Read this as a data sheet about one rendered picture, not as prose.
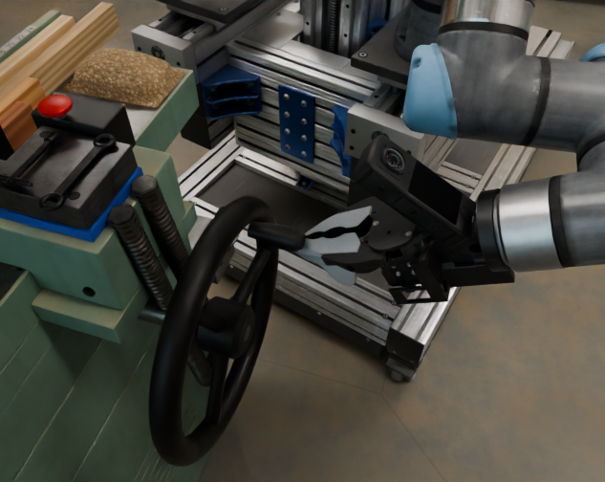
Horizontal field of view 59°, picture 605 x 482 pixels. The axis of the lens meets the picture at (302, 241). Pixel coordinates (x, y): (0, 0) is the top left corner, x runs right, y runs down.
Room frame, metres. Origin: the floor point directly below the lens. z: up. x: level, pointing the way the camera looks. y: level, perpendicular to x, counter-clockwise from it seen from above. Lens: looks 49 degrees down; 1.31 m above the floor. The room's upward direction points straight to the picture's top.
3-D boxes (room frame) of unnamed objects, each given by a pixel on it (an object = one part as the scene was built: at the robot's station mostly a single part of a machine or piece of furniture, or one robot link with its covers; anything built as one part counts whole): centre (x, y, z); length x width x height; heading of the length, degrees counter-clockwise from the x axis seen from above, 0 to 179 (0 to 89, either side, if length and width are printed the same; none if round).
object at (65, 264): (0.38, 0.22, 0.91); 0.15 x 0.14 x 0.09; 162
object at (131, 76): (0.64, 0.24, 0.92); 0.14 x 0.09 x 0.04; 72
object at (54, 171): (0.38, 0.21, 0.99); 0.13 x 0.11 x 0.06; 162
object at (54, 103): (0.42, 0.23, 1.02); 0.03 x 0.03 x 0.01
